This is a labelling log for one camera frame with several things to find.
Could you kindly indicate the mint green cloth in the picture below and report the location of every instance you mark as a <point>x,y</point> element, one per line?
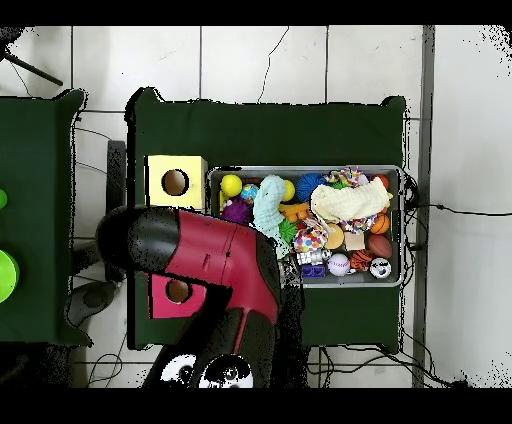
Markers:
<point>268,208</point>

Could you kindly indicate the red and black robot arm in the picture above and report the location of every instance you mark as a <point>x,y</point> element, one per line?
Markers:
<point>220,256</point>

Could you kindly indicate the wooden box with three holes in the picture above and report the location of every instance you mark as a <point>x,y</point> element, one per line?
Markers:
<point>188,168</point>

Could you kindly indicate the shallow metal mesh bin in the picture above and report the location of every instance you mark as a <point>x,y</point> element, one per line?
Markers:
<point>360,282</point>

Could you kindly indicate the purple spiky ball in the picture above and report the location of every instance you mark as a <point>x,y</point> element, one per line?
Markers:
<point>236,212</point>

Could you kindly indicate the globe print ball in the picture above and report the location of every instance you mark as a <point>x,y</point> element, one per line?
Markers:
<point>248,192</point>

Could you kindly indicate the yellow smooth ball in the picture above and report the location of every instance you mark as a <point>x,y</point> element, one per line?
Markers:
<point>230,185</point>

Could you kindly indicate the orange plastic block toy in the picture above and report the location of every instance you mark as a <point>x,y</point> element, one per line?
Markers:
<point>296,212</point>

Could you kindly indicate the tan foam ball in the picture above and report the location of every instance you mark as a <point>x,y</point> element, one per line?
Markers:
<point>335,236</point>

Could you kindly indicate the cream yellow cloth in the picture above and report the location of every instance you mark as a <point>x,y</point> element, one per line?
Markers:
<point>352,202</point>

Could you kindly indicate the small orange basketball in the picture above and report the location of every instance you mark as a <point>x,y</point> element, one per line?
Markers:
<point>380,224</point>

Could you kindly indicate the silver topped drink can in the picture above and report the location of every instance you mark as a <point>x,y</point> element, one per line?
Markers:
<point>380,268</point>

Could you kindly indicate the dark green side table cloth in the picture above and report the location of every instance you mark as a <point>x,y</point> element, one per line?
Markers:
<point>32,200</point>

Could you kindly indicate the small bright green object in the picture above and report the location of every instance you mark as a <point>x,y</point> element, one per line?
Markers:
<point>2,198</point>

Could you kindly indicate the large bright green cup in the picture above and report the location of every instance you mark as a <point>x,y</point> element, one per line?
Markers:
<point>7,276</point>

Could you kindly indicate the black tripod leg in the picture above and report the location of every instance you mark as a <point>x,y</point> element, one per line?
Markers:
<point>36,72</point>

